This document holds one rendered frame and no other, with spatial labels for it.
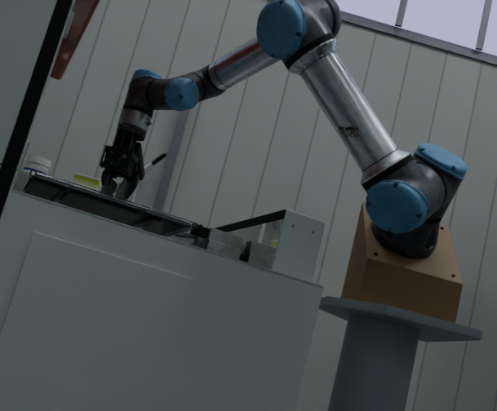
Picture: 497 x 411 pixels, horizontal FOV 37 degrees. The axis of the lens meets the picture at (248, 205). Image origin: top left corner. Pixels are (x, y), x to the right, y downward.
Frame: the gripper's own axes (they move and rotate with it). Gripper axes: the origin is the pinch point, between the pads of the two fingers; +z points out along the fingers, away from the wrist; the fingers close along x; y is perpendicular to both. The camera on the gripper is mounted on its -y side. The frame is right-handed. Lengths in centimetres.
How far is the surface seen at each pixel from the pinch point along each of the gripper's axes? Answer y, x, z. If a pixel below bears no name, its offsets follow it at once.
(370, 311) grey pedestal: 17, 65, 11
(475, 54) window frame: -209, 100, -164
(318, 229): 19, 51, -3
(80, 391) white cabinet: 43, 19, 39
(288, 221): 22.3, 44.6, -2.3
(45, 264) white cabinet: 48, 8, 20
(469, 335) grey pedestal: 15, 85, 11
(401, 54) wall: -202, 62, -152
